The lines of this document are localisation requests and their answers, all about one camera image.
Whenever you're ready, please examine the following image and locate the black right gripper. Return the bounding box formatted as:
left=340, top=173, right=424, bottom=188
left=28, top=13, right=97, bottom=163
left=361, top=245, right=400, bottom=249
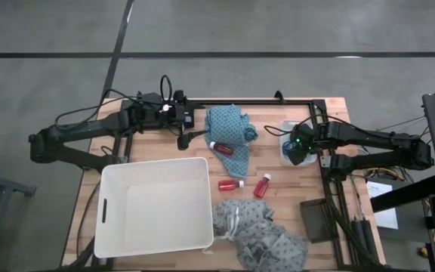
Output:
left=288, top=122, right=320, bottom=166

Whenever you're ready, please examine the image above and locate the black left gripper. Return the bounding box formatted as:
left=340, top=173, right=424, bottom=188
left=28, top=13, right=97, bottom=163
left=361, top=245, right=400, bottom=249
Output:
left=143, top=94, right=208, bottom=151

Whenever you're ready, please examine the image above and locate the small white plastic bin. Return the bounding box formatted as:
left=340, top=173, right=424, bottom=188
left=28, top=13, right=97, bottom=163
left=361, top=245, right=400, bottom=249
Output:
left=279, top=119, right=319, bottom=167

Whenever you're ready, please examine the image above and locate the red medicine bottle white cap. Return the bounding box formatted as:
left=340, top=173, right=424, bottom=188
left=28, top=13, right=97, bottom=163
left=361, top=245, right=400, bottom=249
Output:
left=217, top=179, right=245, bottom=192
left=208, top=141, right=236, bottom=157
left=253, top=173, right=272, bottom=200

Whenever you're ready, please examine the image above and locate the teal star-patterned gown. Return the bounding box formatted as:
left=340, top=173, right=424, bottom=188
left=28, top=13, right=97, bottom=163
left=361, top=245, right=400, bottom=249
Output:
left=204, top=104, right=259, bottom=180

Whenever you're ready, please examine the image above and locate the grey striped patterned gown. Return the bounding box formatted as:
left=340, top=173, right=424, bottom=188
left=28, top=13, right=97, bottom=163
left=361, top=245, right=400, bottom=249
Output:
left=201, top=199, right=309, bottom=272

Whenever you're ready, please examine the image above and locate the black first aid kit pouch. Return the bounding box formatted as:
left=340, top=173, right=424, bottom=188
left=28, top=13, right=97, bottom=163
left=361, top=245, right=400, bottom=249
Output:
left=184, top=107, right=196, bottom=130

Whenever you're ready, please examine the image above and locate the dark grey shallow tray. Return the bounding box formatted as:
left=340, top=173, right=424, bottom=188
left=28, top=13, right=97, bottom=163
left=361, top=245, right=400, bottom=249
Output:
left=299, top=198, right=340, bottom=244

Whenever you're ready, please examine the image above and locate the white woven plastic basket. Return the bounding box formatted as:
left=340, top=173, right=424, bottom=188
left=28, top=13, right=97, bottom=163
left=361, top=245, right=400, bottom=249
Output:
left=94, top=156, right=214, bottom=259

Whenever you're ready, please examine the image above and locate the black cylindrical tool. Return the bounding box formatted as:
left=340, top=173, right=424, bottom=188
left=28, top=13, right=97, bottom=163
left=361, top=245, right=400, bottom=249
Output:
left=361, top=219, right=377, bottom=260
left=350, top=221, right=364, bottom=258

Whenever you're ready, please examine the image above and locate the white paper sheet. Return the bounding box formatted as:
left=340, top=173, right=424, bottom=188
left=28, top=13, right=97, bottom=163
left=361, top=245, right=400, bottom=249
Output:
left=366, top=180, right=399, bottom=230

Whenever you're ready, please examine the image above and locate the black stand beam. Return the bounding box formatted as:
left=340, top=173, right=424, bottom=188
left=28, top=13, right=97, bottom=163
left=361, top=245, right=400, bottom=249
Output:
left=370, top=173, right=435, bottom=213

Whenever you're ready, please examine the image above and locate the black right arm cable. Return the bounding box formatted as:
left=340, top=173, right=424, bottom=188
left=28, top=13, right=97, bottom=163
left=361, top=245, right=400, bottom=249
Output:
left=264, top=114, right=354, bottom=137

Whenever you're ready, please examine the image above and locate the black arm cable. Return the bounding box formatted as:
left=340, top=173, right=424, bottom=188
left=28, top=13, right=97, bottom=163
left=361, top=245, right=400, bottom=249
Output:
left=264, top=114, right=354, bottom=137
left=54, top=74, right=174, bottom=131

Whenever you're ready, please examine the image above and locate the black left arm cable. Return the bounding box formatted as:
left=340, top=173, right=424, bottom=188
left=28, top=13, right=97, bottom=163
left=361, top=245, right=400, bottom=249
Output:
left=54, top=74, right=174, bottom=131

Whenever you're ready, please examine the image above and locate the black aluminium table frame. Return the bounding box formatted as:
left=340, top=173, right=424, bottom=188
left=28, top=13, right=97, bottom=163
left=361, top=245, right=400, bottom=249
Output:
left=62, top=98, right=384, bottom=272

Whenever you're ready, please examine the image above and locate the yellow cable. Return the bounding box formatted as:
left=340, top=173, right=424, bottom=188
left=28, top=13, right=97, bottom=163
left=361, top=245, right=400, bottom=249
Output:
left=364, top=126, right=432, bottom=181

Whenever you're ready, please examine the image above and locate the thin grey cable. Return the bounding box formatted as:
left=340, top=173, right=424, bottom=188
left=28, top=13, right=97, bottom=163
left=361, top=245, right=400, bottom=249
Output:
left=378, top=115, right=426, bottom=131

